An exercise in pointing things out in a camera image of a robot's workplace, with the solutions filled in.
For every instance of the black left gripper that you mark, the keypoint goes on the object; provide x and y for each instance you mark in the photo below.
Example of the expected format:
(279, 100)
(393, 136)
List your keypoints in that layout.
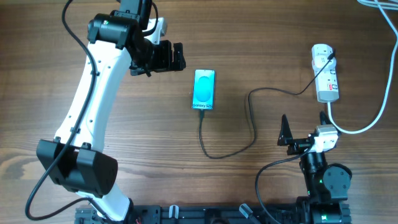
(163, 63)

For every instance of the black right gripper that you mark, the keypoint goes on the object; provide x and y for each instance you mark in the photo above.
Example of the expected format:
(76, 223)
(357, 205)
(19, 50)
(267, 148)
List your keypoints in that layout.
(286, 135)

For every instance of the white power strip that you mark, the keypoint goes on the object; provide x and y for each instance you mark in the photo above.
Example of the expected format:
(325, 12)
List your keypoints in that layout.
(324, 67)

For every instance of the Galaxy S25 smartphone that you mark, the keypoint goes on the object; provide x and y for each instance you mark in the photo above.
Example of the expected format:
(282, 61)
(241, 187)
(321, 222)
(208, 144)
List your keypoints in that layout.
(203, 89)

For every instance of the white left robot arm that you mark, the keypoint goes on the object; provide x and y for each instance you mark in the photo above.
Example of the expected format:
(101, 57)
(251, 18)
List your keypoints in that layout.
(124, 41)

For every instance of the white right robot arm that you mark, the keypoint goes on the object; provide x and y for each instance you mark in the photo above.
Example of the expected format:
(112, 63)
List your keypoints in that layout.
(327, 184)

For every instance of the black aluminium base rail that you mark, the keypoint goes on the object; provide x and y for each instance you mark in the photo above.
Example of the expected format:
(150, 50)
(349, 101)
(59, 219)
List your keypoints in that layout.
(285, 213)

